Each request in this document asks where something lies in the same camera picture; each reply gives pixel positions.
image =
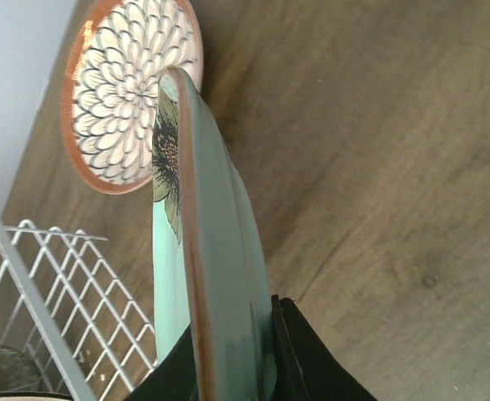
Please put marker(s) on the teal plate with flower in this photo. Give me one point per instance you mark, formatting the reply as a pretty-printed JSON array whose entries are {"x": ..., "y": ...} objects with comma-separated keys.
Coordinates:
[{"x": 209, "y": 269}]

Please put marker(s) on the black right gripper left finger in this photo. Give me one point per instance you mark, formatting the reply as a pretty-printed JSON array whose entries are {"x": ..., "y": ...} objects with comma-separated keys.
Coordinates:
[{"x": 174, "y": 379}]

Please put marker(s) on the dark speckled round plate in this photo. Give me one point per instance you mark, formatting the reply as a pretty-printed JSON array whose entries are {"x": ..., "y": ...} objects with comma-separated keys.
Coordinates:
[{"x": 18, "y": 372}]

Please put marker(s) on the white wire dish rack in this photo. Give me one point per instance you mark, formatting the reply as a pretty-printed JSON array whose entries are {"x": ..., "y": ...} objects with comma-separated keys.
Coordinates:
[{"x": 64, "y": 306}]

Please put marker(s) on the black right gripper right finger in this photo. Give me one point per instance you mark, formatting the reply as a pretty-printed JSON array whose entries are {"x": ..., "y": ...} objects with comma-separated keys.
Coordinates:
[{"x": 306, "y": 370}]

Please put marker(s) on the floral plate with orange rim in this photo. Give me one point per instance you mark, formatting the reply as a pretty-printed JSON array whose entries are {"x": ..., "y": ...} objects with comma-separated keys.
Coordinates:
[{"x": 110, "y": 88}]

